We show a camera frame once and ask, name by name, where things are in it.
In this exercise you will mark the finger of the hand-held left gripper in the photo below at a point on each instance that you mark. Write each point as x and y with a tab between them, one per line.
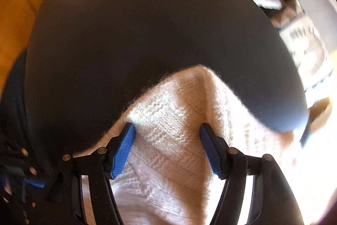
34	183

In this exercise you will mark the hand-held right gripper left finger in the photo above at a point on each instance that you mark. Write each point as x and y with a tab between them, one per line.
123	151

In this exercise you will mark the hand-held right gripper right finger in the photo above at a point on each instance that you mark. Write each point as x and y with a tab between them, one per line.
210	151

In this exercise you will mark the white knitted scarf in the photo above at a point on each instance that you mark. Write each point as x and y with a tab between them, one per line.
168	135

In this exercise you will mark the black leather massage bed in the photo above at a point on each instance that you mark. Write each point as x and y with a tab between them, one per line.
147	37

